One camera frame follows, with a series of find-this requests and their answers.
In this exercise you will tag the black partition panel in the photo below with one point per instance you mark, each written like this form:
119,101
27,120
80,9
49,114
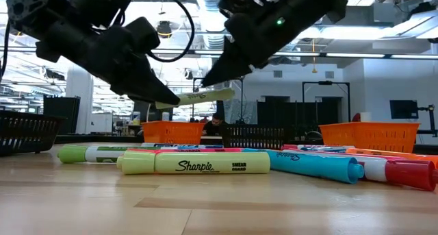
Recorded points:
308,111

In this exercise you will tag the long ceiling light strip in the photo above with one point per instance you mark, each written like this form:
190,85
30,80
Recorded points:
356,55

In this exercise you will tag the bright ceiling light panel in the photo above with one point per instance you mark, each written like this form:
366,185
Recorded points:
352,33

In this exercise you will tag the orange highlighter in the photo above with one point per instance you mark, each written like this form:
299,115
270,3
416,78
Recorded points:
410,158

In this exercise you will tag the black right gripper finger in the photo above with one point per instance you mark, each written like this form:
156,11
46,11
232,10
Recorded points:
232,65

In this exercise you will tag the white bottle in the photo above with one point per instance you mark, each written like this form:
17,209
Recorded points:
135,119

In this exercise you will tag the blue white marker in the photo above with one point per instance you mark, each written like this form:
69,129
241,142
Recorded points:
181,146

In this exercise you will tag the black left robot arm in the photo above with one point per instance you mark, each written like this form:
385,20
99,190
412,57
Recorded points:
37,12

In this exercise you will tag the teal blue marker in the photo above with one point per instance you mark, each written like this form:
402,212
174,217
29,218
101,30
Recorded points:
325,148

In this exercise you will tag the black cabinet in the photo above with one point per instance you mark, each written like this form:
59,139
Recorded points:
61,115

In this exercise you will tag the white cup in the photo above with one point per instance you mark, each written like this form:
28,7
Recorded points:
165,116

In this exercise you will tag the pink marker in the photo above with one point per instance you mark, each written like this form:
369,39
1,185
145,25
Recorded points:
289,147

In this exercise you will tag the green white Expo marker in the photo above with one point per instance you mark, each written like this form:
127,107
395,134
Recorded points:
102,153

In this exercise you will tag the black ceiling dome device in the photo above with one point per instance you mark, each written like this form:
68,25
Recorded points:
164,29

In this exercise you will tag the silver ventilation duct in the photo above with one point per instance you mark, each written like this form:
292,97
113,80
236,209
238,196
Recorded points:
210,9

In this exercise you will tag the pink Sharpie highlighter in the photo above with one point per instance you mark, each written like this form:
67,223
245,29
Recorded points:
328,153
191,150

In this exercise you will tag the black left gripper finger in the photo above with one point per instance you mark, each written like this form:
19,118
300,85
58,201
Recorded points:
147,87

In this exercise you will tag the white wall vent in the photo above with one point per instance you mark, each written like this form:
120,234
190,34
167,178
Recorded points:
278,74
329,74

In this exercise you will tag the blue Sharpie highlighter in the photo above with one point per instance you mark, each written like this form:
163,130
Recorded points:
308,164

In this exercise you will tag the black computer monitor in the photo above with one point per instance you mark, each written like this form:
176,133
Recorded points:
161,113

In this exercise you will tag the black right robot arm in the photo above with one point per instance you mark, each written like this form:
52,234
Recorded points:
308,9

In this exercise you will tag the yellow-green Sharpie highlighter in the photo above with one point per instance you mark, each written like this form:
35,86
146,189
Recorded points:
205,97
212,163

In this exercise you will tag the person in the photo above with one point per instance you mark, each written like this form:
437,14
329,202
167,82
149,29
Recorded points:
356,118
214,125

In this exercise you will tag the black frame stand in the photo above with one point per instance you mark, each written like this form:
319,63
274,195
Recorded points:
242,105
325,82

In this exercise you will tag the white roll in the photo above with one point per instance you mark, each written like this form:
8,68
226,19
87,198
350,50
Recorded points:
365,116

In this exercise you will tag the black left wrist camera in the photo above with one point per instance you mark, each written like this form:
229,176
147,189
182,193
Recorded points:
142,36

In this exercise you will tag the black wall monitor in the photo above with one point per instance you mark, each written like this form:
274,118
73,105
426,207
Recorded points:
403,109

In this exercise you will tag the white marker with red cap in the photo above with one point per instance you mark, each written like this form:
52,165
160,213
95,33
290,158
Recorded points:
407,173

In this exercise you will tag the black plastic basket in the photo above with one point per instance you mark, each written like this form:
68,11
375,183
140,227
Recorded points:
27,132
255,136

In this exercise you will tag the orange plastic basket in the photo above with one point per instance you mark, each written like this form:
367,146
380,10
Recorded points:
369,135
172,132

